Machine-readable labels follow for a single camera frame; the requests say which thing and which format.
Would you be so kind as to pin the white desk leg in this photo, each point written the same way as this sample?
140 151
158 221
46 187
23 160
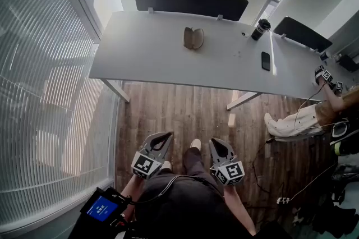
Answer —
117 90
241 100

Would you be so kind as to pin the person's black top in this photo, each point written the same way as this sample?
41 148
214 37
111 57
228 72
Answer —
185 209

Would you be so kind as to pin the person's left forearm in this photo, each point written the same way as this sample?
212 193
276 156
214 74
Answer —
131 187

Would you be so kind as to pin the person's left white shoe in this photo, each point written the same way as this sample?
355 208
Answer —
166 165

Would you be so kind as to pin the brown glasses case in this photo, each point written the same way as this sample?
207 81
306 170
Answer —
193 38

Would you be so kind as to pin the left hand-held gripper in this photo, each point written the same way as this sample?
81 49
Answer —
143 165

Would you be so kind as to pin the white power strip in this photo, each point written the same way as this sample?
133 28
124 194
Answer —
283 200

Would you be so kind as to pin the round white desk grommet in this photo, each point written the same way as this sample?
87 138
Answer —
244 34

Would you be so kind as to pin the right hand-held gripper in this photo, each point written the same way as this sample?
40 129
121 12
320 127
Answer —
234 172

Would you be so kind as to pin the black smartphone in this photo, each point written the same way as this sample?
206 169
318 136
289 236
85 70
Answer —
266 61

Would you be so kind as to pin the person's right white shoe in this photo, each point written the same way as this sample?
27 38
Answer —
195 144

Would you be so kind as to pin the person's right forearm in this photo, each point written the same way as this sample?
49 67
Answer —
237 204

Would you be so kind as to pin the black desk divider panel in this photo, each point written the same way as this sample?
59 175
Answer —
190 2
303 34

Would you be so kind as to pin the black device with blue screen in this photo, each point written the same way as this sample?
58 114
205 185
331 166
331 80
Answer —
102 208

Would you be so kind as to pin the person's white shoe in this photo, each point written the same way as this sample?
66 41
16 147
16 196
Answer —
195 144
166 165

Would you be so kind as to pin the small dark bottle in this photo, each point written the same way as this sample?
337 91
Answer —
325 56

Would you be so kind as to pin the pile of black bags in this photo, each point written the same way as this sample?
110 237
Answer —
333 204

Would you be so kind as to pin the person's right leg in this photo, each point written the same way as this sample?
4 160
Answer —
193 162

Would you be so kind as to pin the grey divider bracket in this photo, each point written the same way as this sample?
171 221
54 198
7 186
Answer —
220 17
151 10

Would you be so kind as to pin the black tumbler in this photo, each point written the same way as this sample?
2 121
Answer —
260 30

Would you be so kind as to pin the small wooden block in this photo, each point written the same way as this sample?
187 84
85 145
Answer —
232 120

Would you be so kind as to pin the black bag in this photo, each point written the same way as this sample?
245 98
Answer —
349 63

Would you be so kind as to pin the white window blinds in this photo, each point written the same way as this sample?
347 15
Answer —
47 92

